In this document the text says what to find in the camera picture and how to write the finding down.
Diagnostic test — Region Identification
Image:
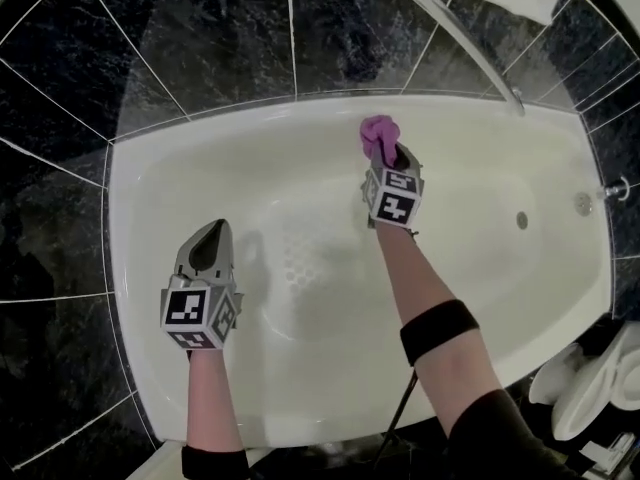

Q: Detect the person's dark right sleeve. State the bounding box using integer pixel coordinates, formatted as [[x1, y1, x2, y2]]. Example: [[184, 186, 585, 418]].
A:
[[444, 387, 587, 480]]

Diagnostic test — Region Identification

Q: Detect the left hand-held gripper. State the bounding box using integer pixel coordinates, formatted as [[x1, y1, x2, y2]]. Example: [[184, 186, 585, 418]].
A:
[[159, 218, 245, 353]]

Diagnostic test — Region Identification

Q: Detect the chrome tub spout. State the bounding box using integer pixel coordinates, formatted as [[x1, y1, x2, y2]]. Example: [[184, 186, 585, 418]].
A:
[[596, 176, 631, 201]]

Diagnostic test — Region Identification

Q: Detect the black cable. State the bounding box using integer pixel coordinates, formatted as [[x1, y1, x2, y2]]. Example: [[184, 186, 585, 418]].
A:
[[371, 366, 422, 470]]

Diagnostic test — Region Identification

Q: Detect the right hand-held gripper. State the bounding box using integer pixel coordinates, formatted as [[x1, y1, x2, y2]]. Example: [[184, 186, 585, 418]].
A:
[[360, 141, 426, 230]]

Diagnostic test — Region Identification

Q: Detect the white toilet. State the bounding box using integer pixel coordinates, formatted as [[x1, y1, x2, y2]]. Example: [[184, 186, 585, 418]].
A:
[[528, 317, 640, 442]]

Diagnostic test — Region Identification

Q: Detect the chrome grab bar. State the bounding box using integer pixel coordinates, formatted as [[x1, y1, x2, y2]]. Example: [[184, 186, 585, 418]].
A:
[[368, 0, 527, 118]]

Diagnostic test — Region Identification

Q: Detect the person's right forearm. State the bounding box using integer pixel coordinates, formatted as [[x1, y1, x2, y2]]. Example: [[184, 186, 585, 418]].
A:
[[374, 224, 507, 440]]

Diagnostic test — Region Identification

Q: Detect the person's left forearm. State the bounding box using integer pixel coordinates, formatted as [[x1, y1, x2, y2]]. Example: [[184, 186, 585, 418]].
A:
[[185, 346, 247, 453]]

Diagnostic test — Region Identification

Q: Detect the white bathtub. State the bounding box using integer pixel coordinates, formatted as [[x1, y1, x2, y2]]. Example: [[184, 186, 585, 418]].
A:
[[107, 94, 614, 442]]

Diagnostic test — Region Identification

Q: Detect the purple cleaning cloth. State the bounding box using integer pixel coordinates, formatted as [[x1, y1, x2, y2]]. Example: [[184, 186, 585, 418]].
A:
[[358, 113, 403, 167]]

